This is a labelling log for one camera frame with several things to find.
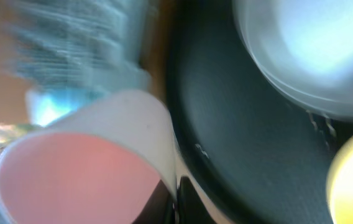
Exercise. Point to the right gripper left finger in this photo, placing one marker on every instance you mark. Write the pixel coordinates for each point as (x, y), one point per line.
(158, 209)

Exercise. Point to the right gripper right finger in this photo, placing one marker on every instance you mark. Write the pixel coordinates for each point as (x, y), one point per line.
(190, 207)

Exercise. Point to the pink cup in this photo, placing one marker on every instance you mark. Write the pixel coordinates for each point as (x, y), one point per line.
(99, 164)

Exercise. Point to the blue cup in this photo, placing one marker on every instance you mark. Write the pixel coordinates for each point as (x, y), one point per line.
(47, 106)

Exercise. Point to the grey dishwasher rack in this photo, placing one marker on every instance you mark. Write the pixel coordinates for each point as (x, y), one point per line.
(94, 45)

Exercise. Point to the round black tray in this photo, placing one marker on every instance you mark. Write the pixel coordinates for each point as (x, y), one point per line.
(259, 155)

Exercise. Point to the grey plate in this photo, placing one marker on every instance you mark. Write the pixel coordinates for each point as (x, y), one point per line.
(304, 48)

